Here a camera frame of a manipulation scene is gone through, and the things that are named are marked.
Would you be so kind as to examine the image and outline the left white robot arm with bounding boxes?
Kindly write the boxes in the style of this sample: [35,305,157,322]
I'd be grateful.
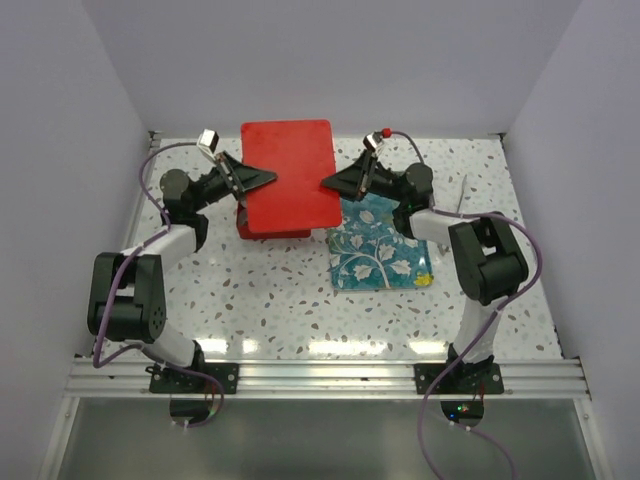
[87,148,277,393]

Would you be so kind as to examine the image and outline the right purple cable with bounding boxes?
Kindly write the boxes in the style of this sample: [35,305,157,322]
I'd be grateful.
[380,127,544,480]

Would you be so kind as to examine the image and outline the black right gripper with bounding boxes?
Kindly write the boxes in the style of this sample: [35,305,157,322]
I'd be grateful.
[320,149,408,204]

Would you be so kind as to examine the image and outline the red chocolate box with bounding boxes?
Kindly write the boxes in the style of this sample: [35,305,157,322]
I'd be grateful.
[236,205,311,240]

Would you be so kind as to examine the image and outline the aluminium mounting rail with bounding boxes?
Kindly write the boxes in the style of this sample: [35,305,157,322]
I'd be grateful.
[64,359,590,400]

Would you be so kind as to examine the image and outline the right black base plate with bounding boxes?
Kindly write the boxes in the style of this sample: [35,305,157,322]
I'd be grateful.
[413,363,505,395]

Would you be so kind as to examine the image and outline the teal floral tray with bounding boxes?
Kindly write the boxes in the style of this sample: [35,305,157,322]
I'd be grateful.
[327,194,434,291]

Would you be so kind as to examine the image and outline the red box lid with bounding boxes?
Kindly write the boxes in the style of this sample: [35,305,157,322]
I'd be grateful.
[241,119,342,233]

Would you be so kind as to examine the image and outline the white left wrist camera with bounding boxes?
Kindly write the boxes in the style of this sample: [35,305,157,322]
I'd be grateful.
[196,129,219,159]

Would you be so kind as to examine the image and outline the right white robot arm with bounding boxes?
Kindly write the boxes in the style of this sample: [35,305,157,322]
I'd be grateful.
[321,151,529,393]

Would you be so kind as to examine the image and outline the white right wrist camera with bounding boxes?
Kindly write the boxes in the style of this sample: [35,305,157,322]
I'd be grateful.
[363,131,385,156]

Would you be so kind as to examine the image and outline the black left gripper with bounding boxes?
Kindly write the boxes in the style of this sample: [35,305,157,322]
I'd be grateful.
[190,151,277,213]

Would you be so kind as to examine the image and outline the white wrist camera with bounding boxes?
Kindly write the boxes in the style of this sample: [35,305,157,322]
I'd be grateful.
[196,129,219,159]
[363,131,385,156]

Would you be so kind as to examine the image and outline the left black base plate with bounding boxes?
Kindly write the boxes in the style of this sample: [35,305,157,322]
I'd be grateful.
[145,363,240,395]

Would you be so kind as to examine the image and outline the metal tweezers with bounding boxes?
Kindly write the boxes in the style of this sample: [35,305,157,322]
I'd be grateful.
[438,175,468,257]

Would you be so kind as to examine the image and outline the purple cable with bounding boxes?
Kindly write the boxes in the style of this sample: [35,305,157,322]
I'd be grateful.
[90,142,226,429]
[380,127,544,480]

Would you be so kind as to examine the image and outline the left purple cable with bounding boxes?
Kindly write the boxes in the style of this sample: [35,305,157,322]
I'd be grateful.
[90,142,226,429]

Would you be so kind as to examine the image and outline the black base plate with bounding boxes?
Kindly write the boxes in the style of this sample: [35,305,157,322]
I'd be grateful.
[145,363,240,395]
[413,363,505,395]

